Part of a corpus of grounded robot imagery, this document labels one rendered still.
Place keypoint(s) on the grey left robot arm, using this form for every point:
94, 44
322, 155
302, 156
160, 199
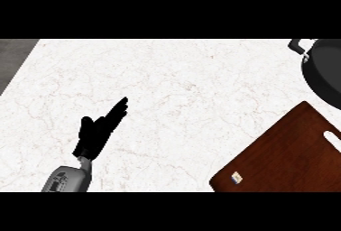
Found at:
67, 179

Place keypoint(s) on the dark brown wooden tray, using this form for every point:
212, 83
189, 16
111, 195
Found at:
284, 156

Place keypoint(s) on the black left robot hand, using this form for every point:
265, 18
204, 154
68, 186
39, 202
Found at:
98, 132

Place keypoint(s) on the black pot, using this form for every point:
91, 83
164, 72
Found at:
325, 69

